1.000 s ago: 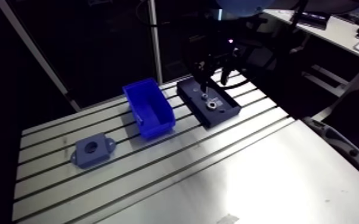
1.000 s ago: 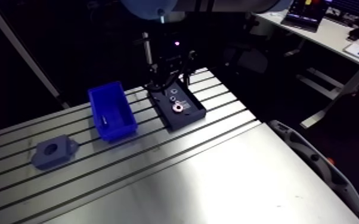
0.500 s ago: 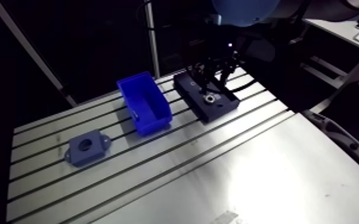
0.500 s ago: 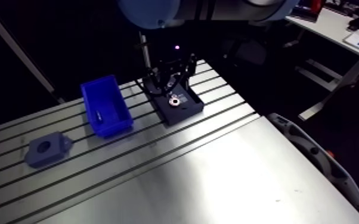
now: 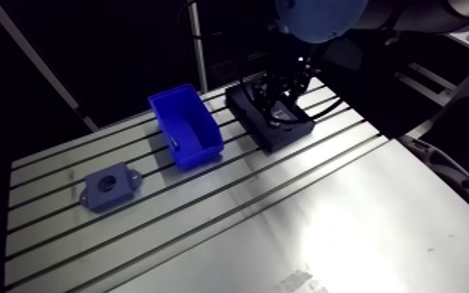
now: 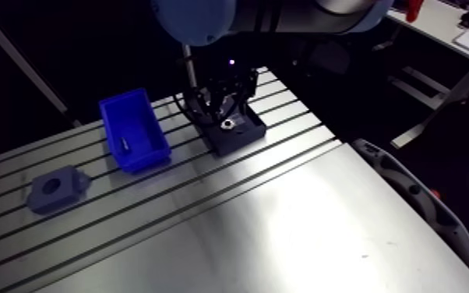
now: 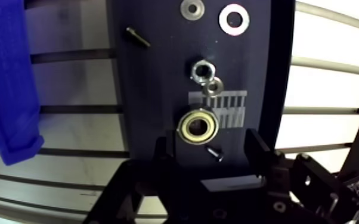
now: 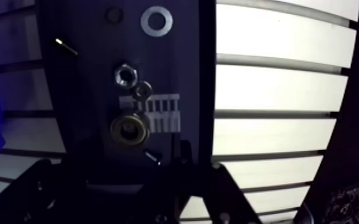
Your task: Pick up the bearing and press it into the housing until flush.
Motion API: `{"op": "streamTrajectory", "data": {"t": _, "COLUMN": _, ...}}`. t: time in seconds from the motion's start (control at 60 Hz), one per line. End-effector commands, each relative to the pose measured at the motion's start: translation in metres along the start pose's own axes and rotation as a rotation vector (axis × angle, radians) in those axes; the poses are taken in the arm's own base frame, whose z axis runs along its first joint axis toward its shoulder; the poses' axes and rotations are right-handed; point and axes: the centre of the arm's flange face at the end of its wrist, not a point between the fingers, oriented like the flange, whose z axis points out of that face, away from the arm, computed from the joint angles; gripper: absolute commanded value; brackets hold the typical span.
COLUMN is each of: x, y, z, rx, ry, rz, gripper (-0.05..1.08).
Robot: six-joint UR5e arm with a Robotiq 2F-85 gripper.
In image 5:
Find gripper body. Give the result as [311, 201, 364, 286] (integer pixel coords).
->
[263, 42, 316, 96]

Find dark blue-grey housing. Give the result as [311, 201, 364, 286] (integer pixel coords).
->
[79, 161, 143, 214]

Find dark blue-grey tray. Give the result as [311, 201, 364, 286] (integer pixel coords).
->
[224, 81, 316, 154]

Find blue bin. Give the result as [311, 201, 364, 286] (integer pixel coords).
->
[146, 83, 225, 171]

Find pale holed strip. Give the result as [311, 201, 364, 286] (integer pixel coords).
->
[397, 135, 469, 228]

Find grey slanted metal beam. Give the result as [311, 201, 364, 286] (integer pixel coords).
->
[0, 0, 99, 132]

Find black cable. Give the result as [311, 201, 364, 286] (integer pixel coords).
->
[238, 53, 344, 125]

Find grey metal post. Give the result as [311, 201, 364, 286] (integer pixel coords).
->
[186, 0, 210, 94]

